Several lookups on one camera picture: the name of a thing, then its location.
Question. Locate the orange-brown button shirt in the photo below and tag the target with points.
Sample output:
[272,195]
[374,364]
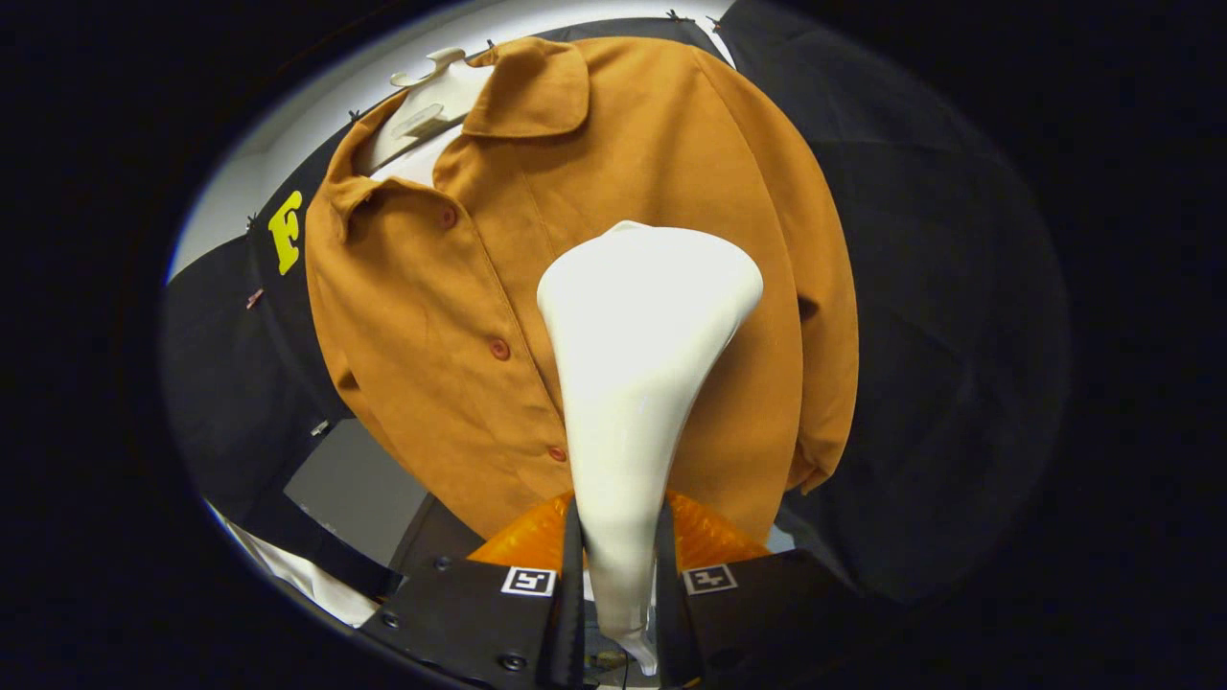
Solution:
[460,316]

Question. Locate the white garment steamer head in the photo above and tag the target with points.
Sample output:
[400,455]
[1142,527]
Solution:
[642,364]

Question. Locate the pink clip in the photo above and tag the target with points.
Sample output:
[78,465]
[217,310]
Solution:
[254,298]

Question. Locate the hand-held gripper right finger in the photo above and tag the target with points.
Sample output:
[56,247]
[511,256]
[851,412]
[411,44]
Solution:
[767,613]

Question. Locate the black backdrop cloth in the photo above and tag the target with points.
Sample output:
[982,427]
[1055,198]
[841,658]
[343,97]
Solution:
[959,335]

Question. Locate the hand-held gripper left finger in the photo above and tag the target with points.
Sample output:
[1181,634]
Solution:
[460,613]

